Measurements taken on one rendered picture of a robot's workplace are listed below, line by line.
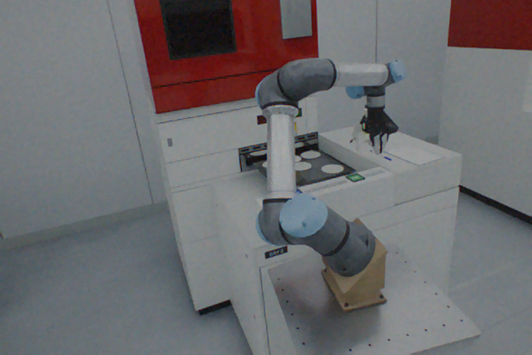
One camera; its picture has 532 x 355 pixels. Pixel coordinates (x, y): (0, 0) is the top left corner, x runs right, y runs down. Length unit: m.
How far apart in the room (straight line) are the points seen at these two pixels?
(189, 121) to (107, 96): 1.54
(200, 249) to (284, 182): 1.04
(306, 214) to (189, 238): 1.14
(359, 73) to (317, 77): 0.18
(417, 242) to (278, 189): 0.87
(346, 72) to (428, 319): 0.72
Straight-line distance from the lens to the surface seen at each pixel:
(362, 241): 1.02
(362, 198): 1.45
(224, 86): 1.70
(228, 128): 1.79
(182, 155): 1.78
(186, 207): 1.88
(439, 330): 1.08
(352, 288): 1.03
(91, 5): 3.17
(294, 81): 1.07
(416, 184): 1.61
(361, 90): 1.40
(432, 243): 1.83
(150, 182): 3.41
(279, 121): 1.10
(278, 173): 1.06
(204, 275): 2.11
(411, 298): 1.14
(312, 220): 0.91
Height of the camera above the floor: 1.57
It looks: 21 degrees down
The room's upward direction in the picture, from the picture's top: 6 degrees counter-clockwise
